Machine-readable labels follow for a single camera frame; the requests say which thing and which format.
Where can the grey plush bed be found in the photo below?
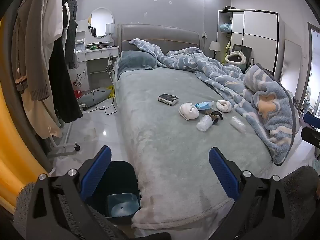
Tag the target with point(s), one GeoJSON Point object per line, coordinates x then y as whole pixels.
{"type": "Point", "coordinates": [160, 142]}

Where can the grey door frame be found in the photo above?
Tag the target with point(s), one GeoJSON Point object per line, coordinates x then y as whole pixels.
{"type": "Point", "coordinates": [309, 55]}

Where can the white power strip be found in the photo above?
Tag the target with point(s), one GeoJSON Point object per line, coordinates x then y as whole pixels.
{"type": "Point", "coordinates": [110, 58]}

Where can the white wardrobe with black trim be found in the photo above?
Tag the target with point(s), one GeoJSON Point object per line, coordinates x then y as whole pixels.
{"type": "Point", "coordinates": [257, 25]}

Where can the white wall panel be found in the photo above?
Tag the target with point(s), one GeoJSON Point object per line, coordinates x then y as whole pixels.
{"type": "Point", "coordinates": [291, 60]}

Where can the beige coat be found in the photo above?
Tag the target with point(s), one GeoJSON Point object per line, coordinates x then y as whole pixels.
{"type": "Point", "coordinates": [47, 10]}

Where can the grey flat floor appliance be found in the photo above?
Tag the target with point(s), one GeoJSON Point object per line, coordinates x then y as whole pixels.
{"type": "Point", "coordinates": [93, 97]}

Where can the clear plastic bottle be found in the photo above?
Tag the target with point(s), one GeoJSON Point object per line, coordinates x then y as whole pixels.
{"type": "Point", "coordinates": [237, 124]}
{"type": "Point", "coordinates": [203, 124]}

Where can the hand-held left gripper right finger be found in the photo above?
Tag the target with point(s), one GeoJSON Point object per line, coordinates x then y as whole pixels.
{"type": "Point", "coordinates": [222, 172]}

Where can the bedside lamp with grey shade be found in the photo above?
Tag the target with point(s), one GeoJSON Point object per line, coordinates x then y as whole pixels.
{"type": "Point", "coordinates": [214, 46]}

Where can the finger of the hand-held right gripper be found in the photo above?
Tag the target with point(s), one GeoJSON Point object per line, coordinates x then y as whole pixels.
{"type": "Point", "coordinates": [311, 136]}
{"type": "Point", "coordinates": [312, 120]}

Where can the small white rolled socks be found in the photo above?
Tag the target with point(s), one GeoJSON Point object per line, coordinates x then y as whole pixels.
{"type": "Point", "coordinates": [223, 105]}

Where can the white dressing table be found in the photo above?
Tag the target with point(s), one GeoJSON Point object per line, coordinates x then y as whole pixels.
{"type": "Point", "coordinates": [100, 55]}

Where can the person's grey plush clothing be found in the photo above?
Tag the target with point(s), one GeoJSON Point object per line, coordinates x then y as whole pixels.
{"type": "Point", "coordinates": [300, 192]}

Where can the blue cartoon tissue pack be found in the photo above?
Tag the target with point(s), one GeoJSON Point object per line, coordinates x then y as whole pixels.
{"type": "Point", "coordinates": [203, 105]}

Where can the dark grey knit vest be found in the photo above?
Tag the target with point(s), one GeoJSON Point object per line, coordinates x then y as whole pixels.
{"type": "Point", "coordinates": [72, 30]}

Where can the dark plastic waste bin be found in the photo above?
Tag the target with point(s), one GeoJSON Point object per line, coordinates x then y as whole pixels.
{"type": "Point", "coordinates": [120, 175]}

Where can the yellow-green plush toy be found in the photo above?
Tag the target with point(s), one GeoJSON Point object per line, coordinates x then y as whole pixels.
{"type": "Point", "coordinates": [228, 48]}

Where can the olive knit cardigan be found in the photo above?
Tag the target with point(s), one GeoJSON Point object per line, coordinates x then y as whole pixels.
{"type": "Point", "coordinates": [27, 62]}

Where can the large white socks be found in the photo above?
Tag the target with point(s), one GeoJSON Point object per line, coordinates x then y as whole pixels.
{"type": "Point", "coordinates": [187, 111]}

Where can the black tissue pack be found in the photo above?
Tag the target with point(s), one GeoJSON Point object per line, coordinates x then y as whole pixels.
{"type": "Point", "coordinates": [167, 98]}

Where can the yellow plastic bag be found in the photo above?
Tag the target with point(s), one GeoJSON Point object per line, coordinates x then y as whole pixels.
{"type": "Point", "coordinates": [111, 91]}

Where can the white cloud plush pet bed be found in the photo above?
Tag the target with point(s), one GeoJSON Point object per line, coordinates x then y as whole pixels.
{"type": "Point", "coordinates": [240, 60]}

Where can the black hanging garment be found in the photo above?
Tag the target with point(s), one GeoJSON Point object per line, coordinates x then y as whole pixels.
{"type": "Point", "coordinates": [62, 87]}

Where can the white clothes rack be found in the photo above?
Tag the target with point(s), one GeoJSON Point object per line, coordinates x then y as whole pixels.
{"type": "Point", "coordinates": [62, 148]}

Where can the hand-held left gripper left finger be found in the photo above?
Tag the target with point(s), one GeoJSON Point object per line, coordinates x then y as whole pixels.
{"type": "Point", "coordinates": [97, 172]}

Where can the light blue plush toy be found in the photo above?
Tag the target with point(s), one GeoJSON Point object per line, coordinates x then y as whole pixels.
{"type": "Point", "coordinates": [225, 27]}

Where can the grey-blue pillow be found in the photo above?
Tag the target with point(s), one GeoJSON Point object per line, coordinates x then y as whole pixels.
{"type": "Point", "coordinates": [135, 60]}

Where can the black framed panel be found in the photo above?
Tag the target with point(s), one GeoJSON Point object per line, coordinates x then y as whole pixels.
{"type": "Point", "coordinates": [246, 51]}

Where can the oval wall mirror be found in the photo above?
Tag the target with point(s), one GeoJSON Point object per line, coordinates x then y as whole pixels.
{"type": "Point", "coordinates": [100, 21]}

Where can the small white table lamp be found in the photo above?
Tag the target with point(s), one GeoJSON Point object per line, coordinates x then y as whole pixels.
{"type": "Point", "coordinates": [110, 28]}

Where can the brown tape roll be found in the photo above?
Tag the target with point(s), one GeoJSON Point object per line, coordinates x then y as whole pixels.
{"type": "Point", "coordinates": [221, 117]}

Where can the blue patterned fleece blanket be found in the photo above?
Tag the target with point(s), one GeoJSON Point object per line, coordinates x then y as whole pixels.
{"type": "Point", "coordinates": [225, 80]}

